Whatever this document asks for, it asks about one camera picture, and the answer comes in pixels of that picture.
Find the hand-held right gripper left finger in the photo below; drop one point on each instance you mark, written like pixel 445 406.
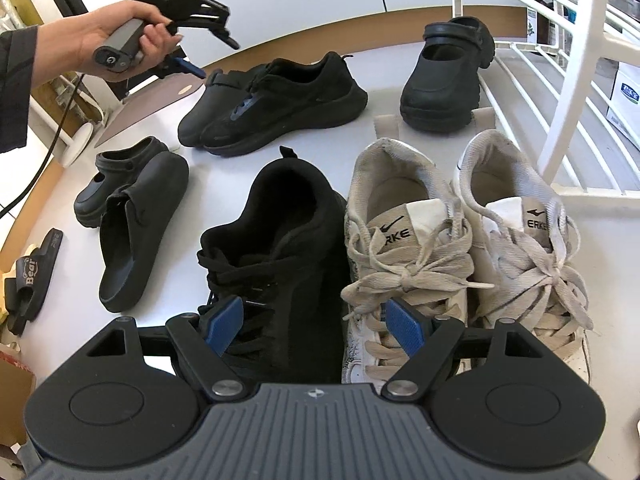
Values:
pixel 222 325

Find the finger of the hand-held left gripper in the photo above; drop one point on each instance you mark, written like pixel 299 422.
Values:
pixel 187 64
pixel 205 10

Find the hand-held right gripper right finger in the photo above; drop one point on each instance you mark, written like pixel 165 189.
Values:
pixel 405 325

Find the white lace-up sneaker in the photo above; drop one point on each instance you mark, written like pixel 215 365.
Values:
pixel 400 240
pixel 520 220

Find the black lace-up sneaker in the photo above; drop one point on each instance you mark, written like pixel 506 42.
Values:
pixel 290 260
pixel 300 100

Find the black platform clog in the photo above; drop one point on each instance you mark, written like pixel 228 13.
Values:
pixel 440 80
pixel 100 185

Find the white shoe rack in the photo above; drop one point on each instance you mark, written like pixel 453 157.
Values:
pixel 582 60

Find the person's left forearm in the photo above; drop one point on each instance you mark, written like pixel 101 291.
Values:
pixel 20 85

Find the person's left hand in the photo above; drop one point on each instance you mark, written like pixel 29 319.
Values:
pixel 100 25

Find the brown doormat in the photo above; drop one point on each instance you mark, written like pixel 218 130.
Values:
pixel 150 110

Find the white mop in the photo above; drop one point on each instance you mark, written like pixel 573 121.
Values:
pixel 75 95

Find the white standing fan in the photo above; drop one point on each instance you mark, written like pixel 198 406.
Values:
pixel 77 145

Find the black printed slide sandal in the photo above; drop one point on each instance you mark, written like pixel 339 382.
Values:
pixel 17 310
pixel 35 270

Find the brown cardboard box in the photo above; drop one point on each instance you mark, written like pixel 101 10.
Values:
pixel 15 400

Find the yellow crumpled paper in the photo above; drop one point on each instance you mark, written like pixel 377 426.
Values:
pixel 10 265

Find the white printed box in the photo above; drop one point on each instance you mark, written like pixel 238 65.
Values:
pixel 625 100

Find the dark glass bottle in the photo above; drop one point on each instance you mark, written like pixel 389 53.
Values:
pixel 540 15

